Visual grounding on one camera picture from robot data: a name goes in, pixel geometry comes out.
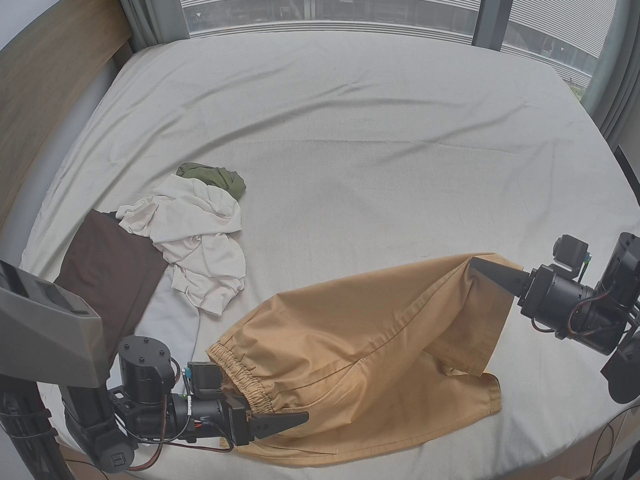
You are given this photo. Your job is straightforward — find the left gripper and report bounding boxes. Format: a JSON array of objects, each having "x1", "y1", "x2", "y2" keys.
[{"x1": 188, "y1": 396, "x2": 256, "y2": 448}]

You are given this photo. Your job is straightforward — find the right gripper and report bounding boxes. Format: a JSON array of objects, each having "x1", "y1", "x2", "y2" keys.
[{"x1": 519, "y1": 264, "x2": 599, "y2": 342}]

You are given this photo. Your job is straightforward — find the tan shorts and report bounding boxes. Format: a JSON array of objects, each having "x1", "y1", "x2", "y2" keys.
[{"x1": 207, "y1": 252, "x2": 524, "y2": 458}]

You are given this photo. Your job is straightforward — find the bed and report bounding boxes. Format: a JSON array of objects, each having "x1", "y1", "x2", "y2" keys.
[{"x1": 0, "y1": 0, "x2": 640, "y2": 471}]

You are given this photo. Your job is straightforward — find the pale grey garment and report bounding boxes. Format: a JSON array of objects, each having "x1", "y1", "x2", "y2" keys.
[{"x1": 134, "y1": 279, "x2": 204, "y2": 366}]

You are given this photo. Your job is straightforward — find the cream white garment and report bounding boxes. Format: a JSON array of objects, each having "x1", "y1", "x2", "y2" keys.
[{"x1": 117, "y1": 174, "x2": 248, "y2": 318}]

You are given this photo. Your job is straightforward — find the dark brown garment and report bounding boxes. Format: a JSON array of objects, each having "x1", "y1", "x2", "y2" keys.
[{"x1": 52, "y1": 210, "x2": 169, "y2": 365}]

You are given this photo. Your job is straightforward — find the grey-green curtain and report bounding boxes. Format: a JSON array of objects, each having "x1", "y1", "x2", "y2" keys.
[
  {"x1": 580, "y1": 0, "x2": 640, "y2": 145},
  {"x1": 107, "y1": 0, "x2": 192, "y2": 52}
]

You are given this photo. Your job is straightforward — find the olive green garment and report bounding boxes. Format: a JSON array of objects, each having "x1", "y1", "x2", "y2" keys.
[{"x1": 176, "y1": 162, "x2": 247, "y2": 202}]

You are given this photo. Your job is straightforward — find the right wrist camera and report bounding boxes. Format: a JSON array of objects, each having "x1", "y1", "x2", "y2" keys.
[{"x1": 552, "y1": 235, "x2": 592, "y2": 270}]

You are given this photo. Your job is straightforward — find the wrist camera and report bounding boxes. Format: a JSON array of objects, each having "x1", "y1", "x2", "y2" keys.
[
  {"x1": 187, "y1": 362, "x2": 225, "y2": 400},
  {"x1": 552, "y1": 235, "x2": 592, "y2": 270}
]

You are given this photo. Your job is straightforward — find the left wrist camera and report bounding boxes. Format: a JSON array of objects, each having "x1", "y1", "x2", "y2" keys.
[{"x1": 187, "y1": 362, "x2": 225, "y2": 400}]

